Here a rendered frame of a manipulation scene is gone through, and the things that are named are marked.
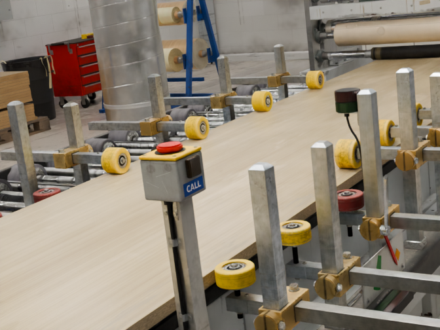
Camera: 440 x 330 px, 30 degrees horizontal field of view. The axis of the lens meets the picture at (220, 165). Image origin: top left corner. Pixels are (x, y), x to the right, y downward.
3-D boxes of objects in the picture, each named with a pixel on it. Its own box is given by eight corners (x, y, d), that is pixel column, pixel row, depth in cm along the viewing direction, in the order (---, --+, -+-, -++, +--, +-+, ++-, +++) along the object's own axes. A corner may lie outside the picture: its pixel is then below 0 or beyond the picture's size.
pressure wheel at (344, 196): (371, 232, 205) (368, 187, 202) (359, 242, 199) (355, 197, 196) (342, 229, 209) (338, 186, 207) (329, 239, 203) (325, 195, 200)
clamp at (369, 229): (401, 223, 201) (399, 203, 200) (380, 241, 190) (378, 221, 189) (379, 222, 204) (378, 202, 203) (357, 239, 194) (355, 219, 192)
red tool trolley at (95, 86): (121, 97, 1043) (111, 33, 1024) (84, 109, 980) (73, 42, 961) (91, 98, 1067) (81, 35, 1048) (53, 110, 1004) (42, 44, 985)
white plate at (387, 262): (406, 268, 205) (403, 230, 203) (365, 310, 184) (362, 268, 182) (404, 267, 205) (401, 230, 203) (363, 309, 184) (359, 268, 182)
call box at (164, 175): (207, 194, 128) (201, 145, 126) (182, 207, 122) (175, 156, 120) (171, 192, 131) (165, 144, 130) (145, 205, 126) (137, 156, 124)
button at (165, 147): (188, 152, 125) (187, 141, 125) (173, 158, 122) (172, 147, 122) (167, 151, 128) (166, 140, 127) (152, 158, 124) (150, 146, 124)
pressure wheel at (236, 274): (253, 306, 170) (247, 253, 167) (265, 320, 162) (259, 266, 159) (216, 314, 168) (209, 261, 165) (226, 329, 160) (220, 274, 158)
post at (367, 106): (390, 283, 199) (376, 87, 188) (385, 288, 196) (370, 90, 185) (376, 281, 201) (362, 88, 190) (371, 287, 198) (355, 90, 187)
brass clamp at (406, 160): (433, 158, 219) (432, 139, 218) (416, 171, 208) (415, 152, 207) (411, 157, 222) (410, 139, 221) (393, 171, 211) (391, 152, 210)
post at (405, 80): (424, 245, 219) (413, 66, 208) (420, 249, 216) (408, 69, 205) (412, 244, 221) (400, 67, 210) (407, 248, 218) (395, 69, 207)
